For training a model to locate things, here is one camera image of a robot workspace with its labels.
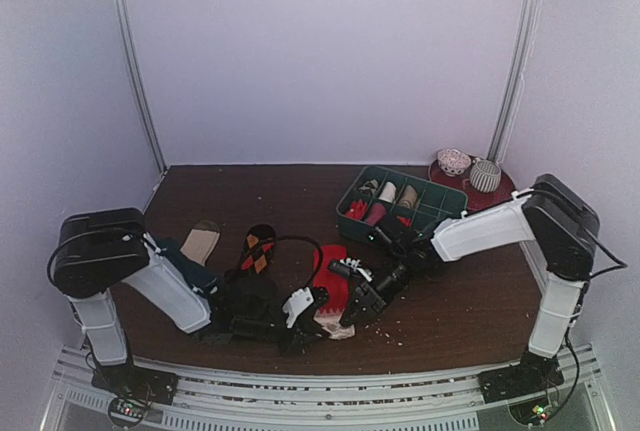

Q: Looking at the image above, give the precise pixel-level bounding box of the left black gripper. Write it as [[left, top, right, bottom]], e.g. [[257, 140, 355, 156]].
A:
[[234, 310, 328, 358]]

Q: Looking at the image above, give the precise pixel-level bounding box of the red and beige sock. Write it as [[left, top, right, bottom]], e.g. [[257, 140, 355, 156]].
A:
[[313, 244, 355, 340]]

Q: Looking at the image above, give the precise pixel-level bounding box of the black argyle sock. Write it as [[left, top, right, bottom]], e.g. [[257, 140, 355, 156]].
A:
[[224, 224, 278, 299]]

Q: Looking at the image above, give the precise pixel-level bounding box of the green divided organizer tray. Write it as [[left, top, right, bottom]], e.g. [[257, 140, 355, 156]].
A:
[[336, 166, 468, 242]]

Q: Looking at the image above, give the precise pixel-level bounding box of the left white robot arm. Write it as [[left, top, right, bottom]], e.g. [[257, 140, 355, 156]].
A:
[[47, 208, 329, 395]]

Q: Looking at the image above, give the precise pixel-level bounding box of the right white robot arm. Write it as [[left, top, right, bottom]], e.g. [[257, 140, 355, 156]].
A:
[[330, 174, 627, 393]]

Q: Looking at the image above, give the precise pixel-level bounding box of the red zigzag rolled sock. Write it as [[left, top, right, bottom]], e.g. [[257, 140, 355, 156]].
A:
[[344, 199, 369, 221]]

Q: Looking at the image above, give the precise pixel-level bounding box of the maroon rolled sock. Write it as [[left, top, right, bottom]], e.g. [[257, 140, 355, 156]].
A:
[[364, 202, 387, 226]]

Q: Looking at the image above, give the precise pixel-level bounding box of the red rolled sock in tray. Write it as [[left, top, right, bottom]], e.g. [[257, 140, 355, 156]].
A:
[[397, 216, 412, 227]]

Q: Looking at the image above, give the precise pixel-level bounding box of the dark teal sock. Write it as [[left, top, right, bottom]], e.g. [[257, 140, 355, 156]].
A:
[[156, 238, 220, 298]]

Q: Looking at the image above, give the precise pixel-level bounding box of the black beige patterned rolled sock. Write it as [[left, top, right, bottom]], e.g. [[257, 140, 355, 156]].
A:
[[357, 179, 380, 197]]

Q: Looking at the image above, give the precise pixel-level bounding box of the cream rolled sock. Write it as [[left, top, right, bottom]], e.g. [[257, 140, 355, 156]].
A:
[[378, 181, 397, 203]]

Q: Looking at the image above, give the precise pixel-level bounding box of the tan rolled sock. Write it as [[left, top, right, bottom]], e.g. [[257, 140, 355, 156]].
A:
[[397, 184, 419, 209]]

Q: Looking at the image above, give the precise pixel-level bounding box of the red round plate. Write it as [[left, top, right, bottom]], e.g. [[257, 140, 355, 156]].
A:
[[428, 155, 516, 211]]

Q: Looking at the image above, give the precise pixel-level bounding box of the pink patterned bowl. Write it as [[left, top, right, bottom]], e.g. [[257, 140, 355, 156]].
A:
[[437, 148, 472, 177]]

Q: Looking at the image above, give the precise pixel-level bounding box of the grey striped cup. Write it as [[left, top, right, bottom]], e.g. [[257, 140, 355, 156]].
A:
[[469, 159, 502, 193]]

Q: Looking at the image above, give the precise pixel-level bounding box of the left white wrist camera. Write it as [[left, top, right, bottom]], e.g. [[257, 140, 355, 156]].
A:
[[282, 287, 314, 329]]

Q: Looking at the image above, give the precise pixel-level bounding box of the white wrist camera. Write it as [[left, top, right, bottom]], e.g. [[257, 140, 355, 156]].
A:
[[328, 257, 373, 282], [282, 287, 314, 329]]

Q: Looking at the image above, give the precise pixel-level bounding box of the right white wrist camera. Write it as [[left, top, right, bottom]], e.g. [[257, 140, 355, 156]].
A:
[[328, 257, 373, 282]]

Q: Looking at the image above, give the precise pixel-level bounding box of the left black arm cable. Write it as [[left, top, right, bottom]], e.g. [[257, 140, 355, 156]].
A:
[[224, 234, 324, 297]]

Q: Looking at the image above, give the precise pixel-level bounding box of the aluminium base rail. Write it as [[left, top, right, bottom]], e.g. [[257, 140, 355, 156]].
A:
[[36, 345, 622, 430]]

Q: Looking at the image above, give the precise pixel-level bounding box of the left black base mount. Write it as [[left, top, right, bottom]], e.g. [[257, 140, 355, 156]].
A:
[[91, 364, 178, 429]]

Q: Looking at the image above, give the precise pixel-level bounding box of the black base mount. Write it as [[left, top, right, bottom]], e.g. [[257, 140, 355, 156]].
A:
[[478, 351, 565, 427], [91, 364, 178, 429]]

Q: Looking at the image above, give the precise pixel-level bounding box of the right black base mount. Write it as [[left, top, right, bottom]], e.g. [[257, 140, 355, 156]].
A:
[[478, 351, 565, 427]]

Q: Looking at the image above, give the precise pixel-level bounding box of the right aluminium frame post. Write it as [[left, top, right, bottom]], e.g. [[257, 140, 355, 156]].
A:
[[487, 0, 541, 164]]

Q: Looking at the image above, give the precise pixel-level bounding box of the aluminium frame post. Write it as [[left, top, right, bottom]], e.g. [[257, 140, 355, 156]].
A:
[[113, 0, 168, 175], [487, 0, 541, 164]]

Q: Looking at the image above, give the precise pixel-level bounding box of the left aluminium frame post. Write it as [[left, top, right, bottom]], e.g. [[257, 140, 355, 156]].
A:
[[113, 0, 168, 175]]

